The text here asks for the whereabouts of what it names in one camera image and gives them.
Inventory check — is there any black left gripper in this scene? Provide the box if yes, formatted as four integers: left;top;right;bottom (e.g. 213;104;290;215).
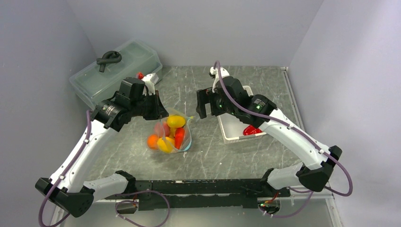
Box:
130;90;169;120

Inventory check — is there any pink toy peach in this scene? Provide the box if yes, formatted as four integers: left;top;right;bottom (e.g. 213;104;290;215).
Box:
154;122;170;137

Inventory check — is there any orange toy orange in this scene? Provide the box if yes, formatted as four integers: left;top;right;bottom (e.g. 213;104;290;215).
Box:
147;134;159;150

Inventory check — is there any clear zip top bag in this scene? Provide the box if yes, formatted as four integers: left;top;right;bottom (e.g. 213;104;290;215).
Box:
152;107;194;154

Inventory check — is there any orange toy carrot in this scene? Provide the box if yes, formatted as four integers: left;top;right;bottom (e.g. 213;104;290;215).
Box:
174;127;185;149

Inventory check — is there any yellow toy lemon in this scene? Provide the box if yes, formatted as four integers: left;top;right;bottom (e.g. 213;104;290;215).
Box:
166;115;186;128
166;137;175;146

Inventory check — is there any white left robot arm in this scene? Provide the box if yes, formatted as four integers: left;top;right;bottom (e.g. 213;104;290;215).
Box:
35;74;168;218

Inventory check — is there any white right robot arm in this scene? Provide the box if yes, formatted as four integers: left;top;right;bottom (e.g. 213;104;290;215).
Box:
196;76;342;196

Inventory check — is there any white perforated plastic basket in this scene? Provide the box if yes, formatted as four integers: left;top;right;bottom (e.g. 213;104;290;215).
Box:
217;85;267;144

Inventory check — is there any red toy pepper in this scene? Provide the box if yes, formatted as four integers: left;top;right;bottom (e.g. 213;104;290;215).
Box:
243;125;262;136

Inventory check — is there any green lidded storage box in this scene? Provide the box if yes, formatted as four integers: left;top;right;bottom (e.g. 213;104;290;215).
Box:
69;39;163;109

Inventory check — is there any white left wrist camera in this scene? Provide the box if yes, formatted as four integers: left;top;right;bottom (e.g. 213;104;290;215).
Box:
142;73;159;95

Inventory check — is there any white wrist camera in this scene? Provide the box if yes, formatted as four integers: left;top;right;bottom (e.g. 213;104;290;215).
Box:
142;73;159;95
209;67;230;93

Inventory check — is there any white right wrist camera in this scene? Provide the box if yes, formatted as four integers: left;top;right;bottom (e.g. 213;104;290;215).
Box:
209;67;230;93

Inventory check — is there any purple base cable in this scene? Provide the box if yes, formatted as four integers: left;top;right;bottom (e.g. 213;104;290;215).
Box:
114;192;171;227

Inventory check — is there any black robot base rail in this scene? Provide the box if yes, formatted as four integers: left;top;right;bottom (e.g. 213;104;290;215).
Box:
106;178;290;210

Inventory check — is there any aluminium frame rail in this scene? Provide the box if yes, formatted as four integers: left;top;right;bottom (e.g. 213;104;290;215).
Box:
280;67;332;192

